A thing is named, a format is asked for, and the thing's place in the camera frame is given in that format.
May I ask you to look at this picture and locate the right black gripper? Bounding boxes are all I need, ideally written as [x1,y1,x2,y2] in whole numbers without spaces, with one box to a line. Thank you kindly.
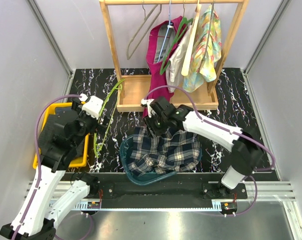
[142,112,168,140]

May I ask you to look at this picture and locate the navy plaid skirt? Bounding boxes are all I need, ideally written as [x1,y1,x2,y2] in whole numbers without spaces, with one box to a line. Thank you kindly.
[128,126,201,177]

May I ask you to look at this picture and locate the lime green hanger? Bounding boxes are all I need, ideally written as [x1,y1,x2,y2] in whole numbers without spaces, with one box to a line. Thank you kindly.
[93,78,126,159]

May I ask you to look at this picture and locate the teal transparent plastic basin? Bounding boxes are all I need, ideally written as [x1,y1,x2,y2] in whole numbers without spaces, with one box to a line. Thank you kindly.
[120,134,202,186]

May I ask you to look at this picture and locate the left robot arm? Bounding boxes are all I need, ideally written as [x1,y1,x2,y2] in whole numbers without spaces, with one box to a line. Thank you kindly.
[0,96,108,240]

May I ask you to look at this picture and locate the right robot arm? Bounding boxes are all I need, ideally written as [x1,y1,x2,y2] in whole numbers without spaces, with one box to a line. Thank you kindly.
[141,96,264,198]

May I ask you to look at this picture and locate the cream wooden hanger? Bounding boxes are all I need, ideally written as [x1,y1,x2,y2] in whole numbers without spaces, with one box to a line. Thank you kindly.
[181,1,201,77]

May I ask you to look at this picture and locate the dark green hanger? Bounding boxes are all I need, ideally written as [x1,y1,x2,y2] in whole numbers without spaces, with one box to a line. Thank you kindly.
[159,17,193,75]

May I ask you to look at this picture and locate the magenta dress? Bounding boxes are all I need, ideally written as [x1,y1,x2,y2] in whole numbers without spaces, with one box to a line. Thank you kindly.
[142,15,184,118]

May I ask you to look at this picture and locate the wooden clothes rack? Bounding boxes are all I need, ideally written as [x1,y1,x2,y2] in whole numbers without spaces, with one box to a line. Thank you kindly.
[100,0,248,112]

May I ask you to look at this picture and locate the white garment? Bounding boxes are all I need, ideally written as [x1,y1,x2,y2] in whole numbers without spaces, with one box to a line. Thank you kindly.
[165,26,191,86]

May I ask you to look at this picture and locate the blue denim cloth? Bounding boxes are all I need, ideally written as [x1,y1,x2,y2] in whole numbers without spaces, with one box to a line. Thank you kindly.
[55,106,72,116]

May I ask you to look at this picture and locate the yellow plastic tray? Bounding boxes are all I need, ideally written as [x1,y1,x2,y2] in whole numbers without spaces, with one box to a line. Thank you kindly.
[41,102,90,168]

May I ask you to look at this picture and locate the dark grey striped cloth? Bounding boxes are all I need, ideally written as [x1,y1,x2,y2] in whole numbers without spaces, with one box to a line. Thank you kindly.
[38,114,85,158]

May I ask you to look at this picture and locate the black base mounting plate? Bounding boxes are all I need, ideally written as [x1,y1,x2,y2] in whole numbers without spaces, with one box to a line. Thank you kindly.
[63,172,247,209]

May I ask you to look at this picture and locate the colourful floral shirt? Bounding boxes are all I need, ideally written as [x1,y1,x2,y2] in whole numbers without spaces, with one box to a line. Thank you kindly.
[183,4,222,93]

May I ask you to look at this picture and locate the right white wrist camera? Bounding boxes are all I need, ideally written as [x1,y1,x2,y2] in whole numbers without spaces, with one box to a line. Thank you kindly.
[140,97,171,118]

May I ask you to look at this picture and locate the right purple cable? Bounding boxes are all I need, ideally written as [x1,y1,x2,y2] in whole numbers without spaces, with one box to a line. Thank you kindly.
[143,85,276,217]

